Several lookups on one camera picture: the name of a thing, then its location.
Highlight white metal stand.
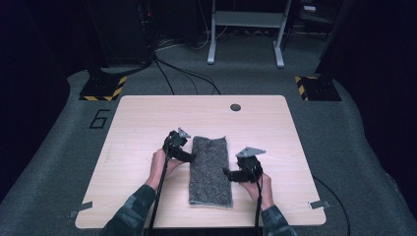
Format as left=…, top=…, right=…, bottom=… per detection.
left=207, top=0, right=294, bottom=69

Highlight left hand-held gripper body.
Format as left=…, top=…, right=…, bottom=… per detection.
left=162, top=127, right=192, bottom=159

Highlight grey cloth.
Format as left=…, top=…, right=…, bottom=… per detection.
left=188, top=135, right=234, bottom=208

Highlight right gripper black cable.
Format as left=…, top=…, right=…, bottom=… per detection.
left=244, top=160, right=265, bottom=236

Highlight black cabinet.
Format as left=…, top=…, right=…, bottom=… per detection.
left=83, top=0, right=155, bottom=67

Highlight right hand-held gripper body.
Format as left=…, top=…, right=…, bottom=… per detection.
left=234, top=146, right=267, bottom=183

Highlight white cable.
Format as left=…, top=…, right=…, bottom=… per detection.
left=193, top=0, right=230, bottom=51

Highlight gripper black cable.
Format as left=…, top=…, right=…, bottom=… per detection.
left=244, top=160, right=265, bottom=236
left=148, top=139, right=173, bottom=236

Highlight grey tape strip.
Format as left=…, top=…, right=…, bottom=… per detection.
left=68, top=201, right=94, bottom=219
left=308, top=200, right=331, bottom=210

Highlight person's right hand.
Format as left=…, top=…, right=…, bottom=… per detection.
left=240, top=172, right=275, bottom=212

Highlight black floor cable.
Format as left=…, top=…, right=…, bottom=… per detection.
left=156, top=58, right=222, bottom=96
left=152, top=58, right=176, bottom=96

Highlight black cable beside table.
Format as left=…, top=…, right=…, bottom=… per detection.
left=312, top=176, right=351, bottom=236

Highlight black base plate yellow stripes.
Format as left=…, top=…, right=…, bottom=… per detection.
left=79, top=75, right=128, bottom=102
left=293, top=75, right=343, bottom=102

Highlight person's left hand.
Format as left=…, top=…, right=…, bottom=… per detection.
left=145, top=147, right=185, bottom=192

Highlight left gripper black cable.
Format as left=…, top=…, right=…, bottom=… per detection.
left=148, top=139, right=173, bottom=236

